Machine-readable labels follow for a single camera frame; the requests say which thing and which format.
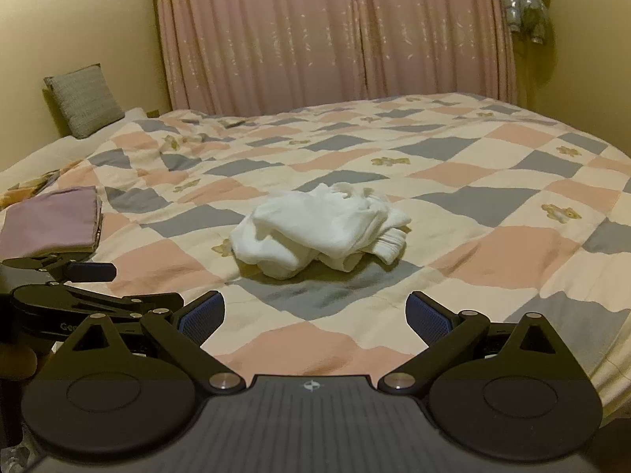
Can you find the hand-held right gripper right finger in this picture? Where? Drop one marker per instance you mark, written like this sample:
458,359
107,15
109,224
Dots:
428,320

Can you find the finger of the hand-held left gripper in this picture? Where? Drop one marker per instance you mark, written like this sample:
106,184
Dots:
93,271
74,301

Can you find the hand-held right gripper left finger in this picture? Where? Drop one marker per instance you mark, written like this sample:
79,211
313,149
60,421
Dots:
203,319

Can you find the white shirt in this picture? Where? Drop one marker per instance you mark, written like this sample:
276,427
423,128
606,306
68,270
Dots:
315,234

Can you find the person's left hand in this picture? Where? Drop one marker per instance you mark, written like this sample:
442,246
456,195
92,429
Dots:
18,362

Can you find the folded purple cloth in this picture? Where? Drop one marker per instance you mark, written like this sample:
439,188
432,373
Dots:
49,221

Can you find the orange patterned cloth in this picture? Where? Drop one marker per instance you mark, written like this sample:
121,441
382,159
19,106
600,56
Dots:
22,189

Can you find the checkered patchwork quilt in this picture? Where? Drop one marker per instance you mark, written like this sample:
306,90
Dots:
443,197

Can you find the white bed sheet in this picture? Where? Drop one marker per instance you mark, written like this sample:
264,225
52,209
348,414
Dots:
44,150

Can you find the grey cushion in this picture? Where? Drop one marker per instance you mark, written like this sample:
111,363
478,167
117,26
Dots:
84,101

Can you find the pink curtain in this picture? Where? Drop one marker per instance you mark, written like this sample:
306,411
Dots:
335,29

